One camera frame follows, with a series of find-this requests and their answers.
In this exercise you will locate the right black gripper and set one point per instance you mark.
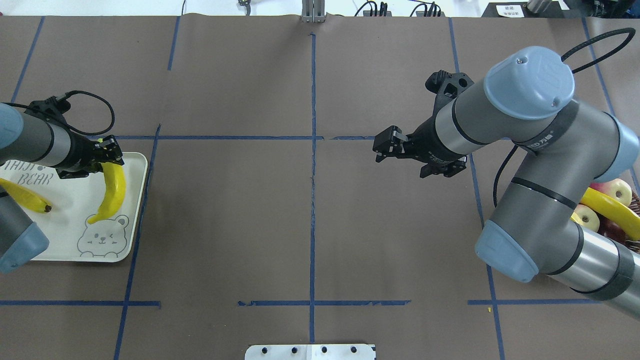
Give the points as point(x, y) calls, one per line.
point(427, 141)

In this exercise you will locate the yellow banana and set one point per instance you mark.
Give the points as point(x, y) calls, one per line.
point(115, 192)
point(611, 209)
point(26, 198)

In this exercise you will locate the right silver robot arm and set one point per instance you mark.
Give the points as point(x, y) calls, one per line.
point(529, 98)

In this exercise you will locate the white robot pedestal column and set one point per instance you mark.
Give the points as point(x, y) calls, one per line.
point(332, 351)

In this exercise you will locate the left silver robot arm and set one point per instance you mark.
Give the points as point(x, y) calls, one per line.
point(37, 144)

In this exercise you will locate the aluminium frame post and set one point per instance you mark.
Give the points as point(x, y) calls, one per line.
point(313, 11)

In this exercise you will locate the white bear plate tray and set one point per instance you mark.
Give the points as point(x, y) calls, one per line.
point(73, 201)

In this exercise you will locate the red yellow apple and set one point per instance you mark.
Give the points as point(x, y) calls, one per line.
point(617, 189)

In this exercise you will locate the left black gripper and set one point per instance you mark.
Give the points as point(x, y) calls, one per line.
point(80, 152)

